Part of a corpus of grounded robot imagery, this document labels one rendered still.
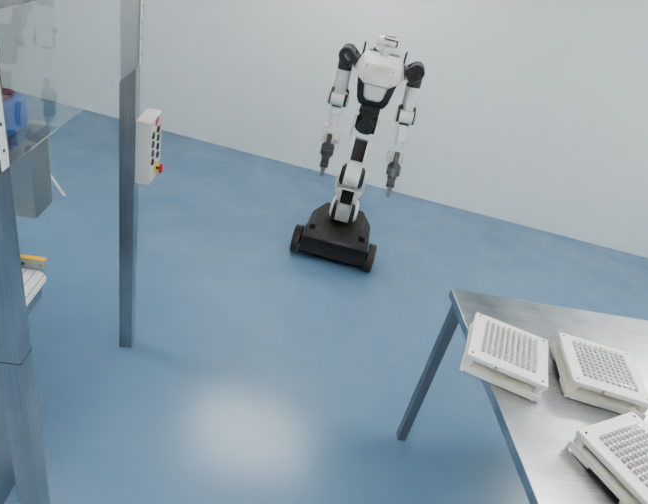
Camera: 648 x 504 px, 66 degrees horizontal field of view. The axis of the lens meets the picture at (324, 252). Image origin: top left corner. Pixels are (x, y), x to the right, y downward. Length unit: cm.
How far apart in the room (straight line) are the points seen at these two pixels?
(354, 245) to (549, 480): 226
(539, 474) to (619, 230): 417
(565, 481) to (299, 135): 396
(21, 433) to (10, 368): 24
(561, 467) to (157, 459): 148
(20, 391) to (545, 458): 136
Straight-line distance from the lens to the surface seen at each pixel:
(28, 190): 148
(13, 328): 137
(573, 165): 507
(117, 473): 224
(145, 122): 206
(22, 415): 158
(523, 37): 470
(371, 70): 321
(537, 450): 155
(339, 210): 352
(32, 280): 165
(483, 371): 165
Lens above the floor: 185
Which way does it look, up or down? 31 degrees down
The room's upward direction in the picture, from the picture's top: 14 degrees clockwise
